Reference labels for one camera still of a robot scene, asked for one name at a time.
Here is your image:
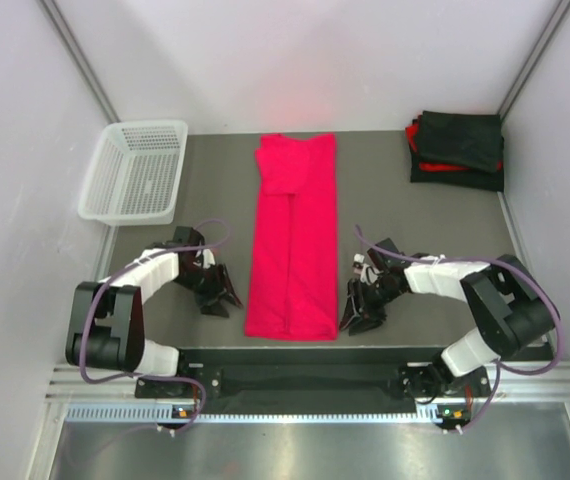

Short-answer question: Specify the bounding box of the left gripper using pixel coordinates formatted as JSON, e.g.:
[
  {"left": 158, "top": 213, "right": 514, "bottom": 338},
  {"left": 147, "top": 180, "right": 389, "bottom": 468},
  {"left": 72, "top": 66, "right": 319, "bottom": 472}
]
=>
[{"left": 173, "top": 262, "right": 243, "bottom": 319}]

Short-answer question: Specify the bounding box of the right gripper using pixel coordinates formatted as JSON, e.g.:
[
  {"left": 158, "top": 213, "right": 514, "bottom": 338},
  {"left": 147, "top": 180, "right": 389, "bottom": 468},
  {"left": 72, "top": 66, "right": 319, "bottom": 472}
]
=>
[{"left": 339, "top": 277, "right": 404, "bottom": 336}]

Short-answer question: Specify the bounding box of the pink t shirt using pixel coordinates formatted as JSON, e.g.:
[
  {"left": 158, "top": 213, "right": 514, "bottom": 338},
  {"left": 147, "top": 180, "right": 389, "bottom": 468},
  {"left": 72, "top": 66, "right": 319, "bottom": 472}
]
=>
[{"left": 244, "top": 134, "right": 339, "bottom": 342}]

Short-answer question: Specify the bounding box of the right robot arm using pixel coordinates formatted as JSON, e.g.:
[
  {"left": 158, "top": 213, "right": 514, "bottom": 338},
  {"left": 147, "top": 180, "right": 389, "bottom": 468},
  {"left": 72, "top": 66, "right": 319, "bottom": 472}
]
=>
[{"left": 244, "top": 239, "right": 559, "bottom": 404}]

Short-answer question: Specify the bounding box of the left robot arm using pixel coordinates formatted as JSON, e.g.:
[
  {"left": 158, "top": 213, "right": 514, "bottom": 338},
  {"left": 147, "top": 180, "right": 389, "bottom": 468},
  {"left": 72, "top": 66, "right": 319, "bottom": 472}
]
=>
[{"left": 65, "top": 226, "right": 243, "bottom": 397}]

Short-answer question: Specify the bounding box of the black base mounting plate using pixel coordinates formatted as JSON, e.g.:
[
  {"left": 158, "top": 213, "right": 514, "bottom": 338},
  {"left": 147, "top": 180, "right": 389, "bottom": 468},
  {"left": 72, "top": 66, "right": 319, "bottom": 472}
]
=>
[{"left": 134, "top": 347, "right": 491, "bottom": 415}]

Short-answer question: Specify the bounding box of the white plastic basket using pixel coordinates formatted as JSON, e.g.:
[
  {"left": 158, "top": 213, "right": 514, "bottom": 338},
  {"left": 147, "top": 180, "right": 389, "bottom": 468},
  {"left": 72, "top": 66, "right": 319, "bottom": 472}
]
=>
[{"left": 77, "top": 119, "right": 188, "bottom": 227}]

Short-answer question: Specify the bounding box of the black folded t shirt top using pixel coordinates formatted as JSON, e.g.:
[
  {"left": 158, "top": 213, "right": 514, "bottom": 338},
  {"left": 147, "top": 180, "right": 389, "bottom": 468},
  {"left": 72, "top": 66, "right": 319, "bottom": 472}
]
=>
[{"left": 413, "top": 111, "right": 504, "bottom": 173}]

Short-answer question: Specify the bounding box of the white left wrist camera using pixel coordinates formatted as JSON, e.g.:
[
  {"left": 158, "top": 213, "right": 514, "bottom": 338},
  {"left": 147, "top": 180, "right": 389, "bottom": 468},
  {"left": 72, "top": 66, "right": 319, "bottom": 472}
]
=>
[{"left": 198, "top": 249, "right": 216, "bottom": 269}]

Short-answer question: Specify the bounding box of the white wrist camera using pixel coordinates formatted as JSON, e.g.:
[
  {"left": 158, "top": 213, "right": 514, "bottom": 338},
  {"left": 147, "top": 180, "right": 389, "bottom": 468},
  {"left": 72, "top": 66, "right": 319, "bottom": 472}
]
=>
[
  {"left": 353, "top": 254, "right": 379, "bottom": 285},
  {"left": 198, "top": 249, "right": 216, "bottom": 269}
]

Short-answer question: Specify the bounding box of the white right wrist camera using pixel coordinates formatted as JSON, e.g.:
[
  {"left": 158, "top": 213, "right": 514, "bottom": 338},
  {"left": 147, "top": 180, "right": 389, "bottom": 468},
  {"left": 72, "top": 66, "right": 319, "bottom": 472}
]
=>
[{"left": 353, "top": 254, "right": 379, "bottom": 285}]

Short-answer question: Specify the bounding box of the aluminium frame rail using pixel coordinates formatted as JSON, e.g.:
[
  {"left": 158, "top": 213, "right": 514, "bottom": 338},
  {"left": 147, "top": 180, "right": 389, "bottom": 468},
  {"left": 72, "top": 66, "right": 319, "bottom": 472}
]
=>
[{"left": 45, "top": 361, "right": 570, "bottom": 403}]

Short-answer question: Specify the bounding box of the slotted grey cable duct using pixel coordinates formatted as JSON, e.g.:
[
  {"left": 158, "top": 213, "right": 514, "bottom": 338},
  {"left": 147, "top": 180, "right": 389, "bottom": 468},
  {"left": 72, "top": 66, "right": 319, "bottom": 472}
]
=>
[{"left": 65, "top": 403, "right": 467, "bottom": 424}]

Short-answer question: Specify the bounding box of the aluminium corner post left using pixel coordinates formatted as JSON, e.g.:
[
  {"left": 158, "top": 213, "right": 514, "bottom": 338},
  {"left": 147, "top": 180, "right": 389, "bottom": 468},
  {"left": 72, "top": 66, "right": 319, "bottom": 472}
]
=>
[{"left": 36, "top": 0, "right": 120, "bottom": 124}]

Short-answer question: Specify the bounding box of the aluminium corner post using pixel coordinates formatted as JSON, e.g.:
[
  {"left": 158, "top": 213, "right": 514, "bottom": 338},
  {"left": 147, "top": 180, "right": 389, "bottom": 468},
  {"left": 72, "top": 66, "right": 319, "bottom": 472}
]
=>
[
  {"left": 36, "top": 0, "right": 120, "bottom": 124},
  {"left": 497, "top": 0, "right": 570, "bottom": 123}
]

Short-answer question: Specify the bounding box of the aluminium corner post right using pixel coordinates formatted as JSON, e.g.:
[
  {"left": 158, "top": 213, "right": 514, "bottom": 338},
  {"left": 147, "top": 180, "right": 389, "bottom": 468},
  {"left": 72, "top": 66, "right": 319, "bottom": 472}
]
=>
[{"left": 497, "top": 0, "right": 570, "bottom": 123}]

